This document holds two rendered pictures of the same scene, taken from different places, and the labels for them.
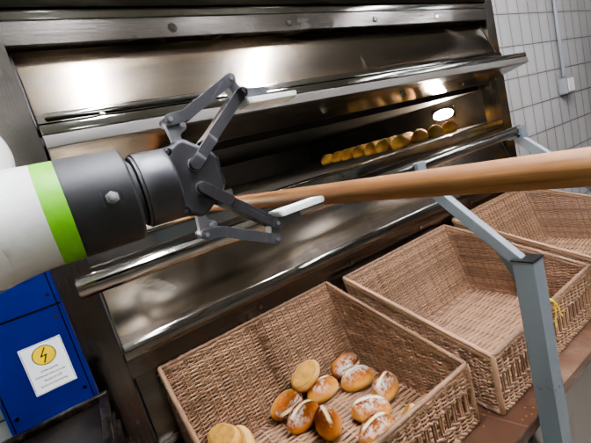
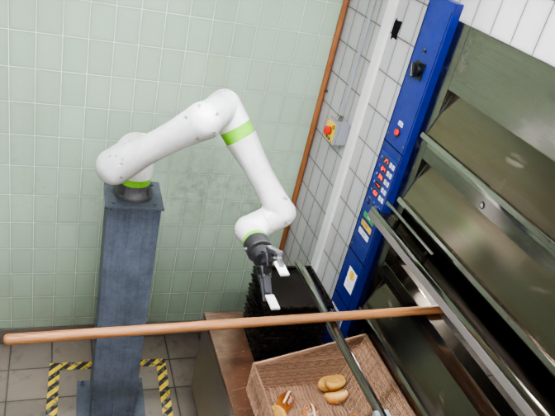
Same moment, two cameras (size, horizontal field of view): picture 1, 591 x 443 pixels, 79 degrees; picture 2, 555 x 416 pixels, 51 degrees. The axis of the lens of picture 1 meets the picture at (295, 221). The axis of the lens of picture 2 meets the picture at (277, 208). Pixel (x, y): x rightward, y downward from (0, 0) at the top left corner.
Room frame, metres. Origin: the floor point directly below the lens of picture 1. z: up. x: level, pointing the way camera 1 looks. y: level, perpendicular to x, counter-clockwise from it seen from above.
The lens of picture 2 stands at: (0.56, -1.53, 2.37)
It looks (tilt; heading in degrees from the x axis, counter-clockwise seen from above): 29 degrees down; 96
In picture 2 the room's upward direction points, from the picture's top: 14 degrees clockwise
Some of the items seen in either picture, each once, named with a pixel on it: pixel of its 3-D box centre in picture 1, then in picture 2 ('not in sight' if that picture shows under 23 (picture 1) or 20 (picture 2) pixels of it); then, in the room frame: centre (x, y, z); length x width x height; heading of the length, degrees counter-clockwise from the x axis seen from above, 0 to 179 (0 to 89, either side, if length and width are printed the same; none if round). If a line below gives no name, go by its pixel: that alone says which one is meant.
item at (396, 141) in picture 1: (385, 143); not in sight; (1.94, -0.57, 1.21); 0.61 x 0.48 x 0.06; 30
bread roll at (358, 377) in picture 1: (356, 375); not in sight; (0.94, -0.05, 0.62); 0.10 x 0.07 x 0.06; 104
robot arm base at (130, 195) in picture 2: not in sight; (133, 180); (-0.23, 0.43, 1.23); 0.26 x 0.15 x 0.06; 118
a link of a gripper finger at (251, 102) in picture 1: (267, 99); (281, 268); (0.46, -0.01, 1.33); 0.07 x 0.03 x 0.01; 121
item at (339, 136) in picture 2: not in sight; (336, 130); (0.48, 0.98, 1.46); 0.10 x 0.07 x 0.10; 120
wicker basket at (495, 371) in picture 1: (465, 293); not in sight; (1.05, -0.45, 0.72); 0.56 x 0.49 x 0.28; 121
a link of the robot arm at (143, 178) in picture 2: not in sight; (135, 159); (-0.20, 0.37, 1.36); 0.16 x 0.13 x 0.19; 85
